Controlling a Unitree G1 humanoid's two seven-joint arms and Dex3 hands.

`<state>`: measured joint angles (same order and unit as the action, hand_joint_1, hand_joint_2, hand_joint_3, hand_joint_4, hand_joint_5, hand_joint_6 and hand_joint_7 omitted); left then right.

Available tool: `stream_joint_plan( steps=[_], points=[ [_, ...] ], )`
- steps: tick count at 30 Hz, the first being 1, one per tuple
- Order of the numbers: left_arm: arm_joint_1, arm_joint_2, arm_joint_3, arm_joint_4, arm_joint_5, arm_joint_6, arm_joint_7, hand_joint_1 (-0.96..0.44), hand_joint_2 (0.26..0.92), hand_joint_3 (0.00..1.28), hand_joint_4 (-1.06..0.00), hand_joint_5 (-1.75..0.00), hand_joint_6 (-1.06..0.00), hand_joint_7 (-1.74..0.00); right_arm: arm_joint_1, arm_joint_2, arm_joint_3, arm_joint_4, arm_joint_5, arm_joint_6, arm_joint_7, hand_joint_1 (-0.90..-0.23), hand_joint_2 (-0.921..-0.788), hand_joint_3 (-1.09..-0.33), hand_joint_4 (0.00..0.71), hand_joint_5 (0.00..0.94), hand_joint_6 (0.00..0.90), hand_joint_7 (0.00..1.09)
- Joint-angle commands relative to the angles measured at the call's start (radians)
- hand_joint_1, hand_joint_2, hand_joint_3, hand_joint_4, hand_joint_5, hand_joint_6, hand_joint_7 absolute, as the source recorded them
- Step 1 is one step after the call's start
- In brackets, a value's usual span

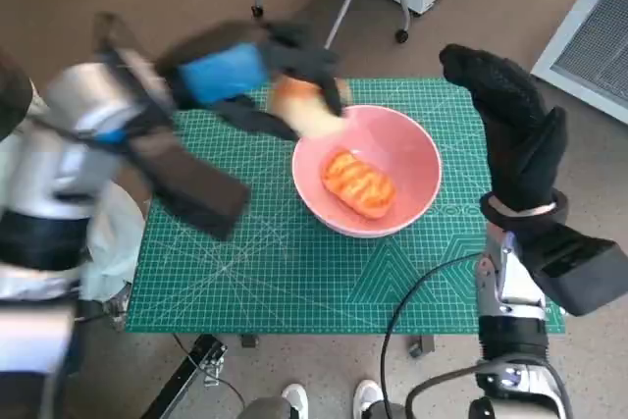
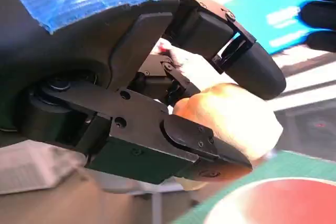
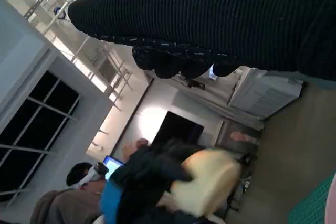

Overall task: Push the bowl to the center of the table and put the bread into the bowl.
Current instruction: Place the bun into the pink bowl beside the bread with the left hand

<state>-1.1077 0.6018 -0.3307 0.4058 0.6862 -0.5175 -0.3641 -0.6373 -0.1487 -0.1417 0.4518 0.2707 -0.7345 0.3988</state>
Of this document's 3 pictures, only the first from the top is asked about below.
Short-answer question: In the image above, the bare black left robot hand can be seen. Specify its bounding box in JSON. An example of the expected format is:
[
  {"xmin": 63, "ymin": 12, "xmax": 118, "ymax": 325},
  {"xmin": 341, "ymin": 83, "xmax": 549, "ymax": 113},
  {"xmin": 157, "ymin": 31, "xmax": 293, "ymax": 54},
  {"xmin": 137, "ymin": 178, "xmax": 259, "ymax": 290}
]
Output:
[{"xmin": 156, "ymin": 20, "xmax": 347, "ymax": 141}]

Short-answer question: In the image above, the black knitted glove right hand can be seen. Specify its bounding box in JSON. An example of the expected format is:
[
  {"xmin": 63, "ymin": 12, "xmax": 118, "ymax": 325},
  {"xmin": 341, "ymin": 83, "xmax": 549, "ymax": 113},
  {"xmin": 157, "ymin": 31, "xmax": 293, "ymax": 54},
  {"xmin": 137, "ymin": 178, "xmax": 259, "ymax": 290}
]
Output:
[{"xmin": 438, "ymin": 43, "xmax": 569, "ymax": 217}]

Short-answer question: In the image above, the round toy bread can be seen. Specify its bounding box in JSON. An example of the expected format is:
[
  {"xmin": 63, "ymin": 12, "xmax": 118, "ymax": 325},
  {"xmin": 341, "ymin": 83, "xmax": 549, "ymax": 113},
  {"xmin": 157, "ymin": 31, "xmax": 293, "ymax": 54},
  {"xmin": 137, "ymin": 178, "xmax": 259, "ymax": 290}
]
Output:
[{"xmin": 267, "ymin": 76, "xmax": 350, "ymax": 138}]

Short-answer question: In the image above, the pink bowl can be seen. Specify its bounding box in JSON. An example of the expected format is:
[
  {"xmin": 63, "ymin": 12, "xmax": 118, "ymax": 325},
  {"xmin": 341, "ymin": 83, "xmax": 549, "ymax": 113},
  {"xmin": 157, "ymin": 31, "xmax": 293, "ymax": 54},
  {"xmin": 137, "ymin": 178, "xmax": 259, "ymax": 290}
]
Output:
[{"xmin": 291, "ymin": 104, "xmax": 443, "ymax": 238}]

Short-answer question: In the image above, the long toy bread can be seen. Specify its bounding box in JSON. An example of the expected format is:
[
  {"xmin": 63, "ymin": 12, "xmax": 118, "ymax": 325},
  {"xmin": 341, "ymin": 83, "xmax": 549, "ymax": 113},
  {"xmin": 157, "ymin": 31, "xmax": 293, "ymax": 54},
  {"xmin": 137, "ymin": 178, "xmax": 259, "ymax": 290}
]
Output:
[{"xmin": 320, "ymin": 146, "xmax": 397, "ymax": 220}]

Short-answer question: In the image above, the white cabinet with mesh panel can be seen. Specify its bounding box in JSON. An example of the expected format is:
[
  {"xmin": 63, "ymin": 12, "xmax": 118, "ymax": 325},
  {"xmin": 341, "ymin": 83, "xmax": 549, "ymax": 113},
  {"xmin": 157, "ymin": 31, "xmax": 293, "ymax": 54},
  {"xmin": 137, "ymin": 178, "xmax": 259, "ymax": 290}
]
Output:
[{"xmin": 529, "ymin": 0, "xmax": 628, "ymax": 125}]

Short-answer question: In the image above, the green cutting mat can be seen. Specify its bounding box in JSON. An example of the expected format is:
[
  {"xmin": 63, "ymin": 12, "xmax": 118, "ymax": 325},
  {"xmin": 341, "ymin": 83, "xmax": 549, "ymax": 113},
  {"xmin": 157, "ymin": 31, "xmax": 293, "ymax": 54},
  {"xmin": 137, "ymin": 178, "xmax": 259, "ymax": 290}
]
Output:
[{"xmin": 125, "ymin": 76, "xmax": 565, "ymax": 337}]

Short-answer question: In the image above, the black metal strut with clamp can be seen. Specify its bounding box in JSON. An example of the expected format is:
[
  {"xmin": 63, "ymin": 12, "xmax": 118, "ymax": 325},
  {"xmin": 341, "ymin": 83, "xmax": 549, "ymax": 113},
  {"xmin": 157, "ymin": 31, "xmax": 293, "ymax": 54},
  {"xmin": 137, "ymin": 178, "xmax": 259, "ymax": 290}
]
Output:
[{"xmin": 141, "ymin": 334, "xmax": 229, "ymax": 419}]

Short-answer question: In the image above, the white shoe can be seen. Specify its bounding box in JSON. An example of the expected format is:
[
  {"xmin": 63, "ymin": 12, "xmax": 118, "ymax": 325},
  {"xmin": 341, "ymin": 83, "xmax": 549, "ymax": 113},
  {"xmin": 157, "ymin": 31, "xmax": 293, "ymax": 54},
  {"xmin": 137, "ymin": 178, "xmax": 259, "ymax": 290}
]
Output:
[
  {"xmin": 353, "ymin": 379, "xmax": 385, "ymax": 419},
  {"xmin": 281, "ymin": 383, "xmax": 309, "ymax": 419}
]

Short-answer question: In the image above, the dark leg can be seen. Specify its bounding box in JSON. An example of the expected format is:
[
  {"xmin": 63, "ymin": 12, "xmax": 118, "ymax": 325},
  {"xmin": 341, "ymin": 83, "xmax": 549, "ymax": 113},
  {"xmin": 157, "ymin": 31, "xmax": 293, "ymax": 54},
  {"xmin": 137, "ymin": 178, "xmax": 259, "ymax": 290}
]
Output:
[{"xmin": 365, "ymin": 398, "xmax": 418, "ymax": 419}]

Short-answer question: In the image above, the grey leg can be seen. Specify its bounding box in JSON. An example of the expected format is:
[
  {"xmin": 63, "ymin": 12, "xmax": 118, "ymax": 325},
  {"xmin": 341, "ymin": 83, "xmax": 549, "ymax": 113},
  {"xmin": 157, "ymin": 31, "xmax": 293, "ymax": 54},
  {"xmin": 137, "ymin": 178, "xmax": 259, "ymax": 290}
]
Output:
[{"xmin": 237, "ymin": 396, "xmax": 300, "ymax": 419}]

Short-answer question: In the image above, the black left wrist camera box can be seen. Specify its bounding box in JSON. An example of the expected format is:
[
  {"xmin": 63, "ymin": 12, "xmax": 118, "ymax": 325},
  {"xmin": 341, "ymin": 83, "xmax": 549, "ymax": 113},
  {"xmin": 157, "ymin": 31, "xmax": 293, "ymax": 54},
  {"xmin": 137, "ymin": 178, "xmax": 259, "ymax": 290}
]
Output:
[{"xmin": 117, "ymin": 131, "xmax": 252, "ymax": 242}]

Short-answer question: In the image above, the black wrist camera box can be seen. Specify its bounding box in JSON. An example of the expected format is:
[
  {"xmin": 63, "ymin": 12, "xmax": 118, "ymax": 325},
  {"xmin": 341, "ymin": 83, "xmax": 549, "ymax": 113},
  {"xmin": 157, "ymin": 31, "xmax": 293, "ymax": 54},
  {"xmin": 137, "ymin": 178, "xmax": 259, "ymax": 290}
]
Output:
[
  {"xmin": 117, "ymin": 131, "xmax": 252, "ymax": 242},
  {"xmin": 517, "ymin": 225, "xmax": 628, "ymax": 317}
]

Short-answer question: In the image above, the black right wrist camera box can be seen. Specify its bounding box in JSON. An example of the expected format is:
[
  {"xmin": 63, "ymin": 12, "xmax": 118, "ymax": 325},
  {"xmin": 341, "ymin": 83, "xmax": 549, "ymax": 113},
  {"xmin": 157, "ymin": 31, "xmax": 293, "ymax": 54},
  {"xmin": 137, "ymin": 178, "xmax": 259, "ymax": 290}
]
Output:
[{"xmin": 517, "ymin": 225, "xmax": 628, "ymax": 317}]

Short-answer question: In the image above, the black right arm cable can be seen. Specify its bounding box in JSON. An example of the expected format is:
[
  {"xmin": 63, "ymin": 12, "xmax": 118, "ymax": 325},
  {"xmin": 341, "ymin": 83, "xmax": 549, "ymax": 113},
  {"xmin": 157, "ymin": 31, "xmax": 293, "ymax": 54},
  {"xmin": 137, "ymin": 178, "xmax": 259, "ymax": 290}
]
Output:
[{"xmin": 380, "ymin": 251, "xmax": 485, "ymax": 408}]

